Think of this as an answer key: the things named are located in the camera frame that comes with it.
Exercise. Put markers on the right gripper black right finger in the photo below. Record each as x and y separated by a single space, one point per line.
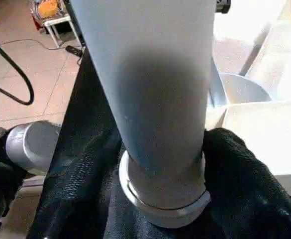
254 194

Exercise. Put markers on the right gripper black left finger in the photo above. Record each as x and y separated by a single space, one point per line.
70 194

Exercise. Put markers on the white plastic table top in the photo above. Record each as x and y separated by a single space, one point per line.
264 99

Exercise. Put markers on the white plastic table leg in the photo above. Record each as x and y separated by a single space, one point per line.
150 89

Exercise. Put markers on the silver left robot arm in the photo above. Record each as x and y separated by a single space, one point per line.
21 149

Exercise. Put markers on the black work mat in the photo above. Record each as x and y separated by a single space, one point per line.
85 99

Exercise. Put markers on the black power strip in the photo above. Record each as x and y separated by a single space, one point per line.
73 50

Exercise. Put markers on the white metal stool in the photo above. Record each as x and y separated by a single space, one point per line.
58 22

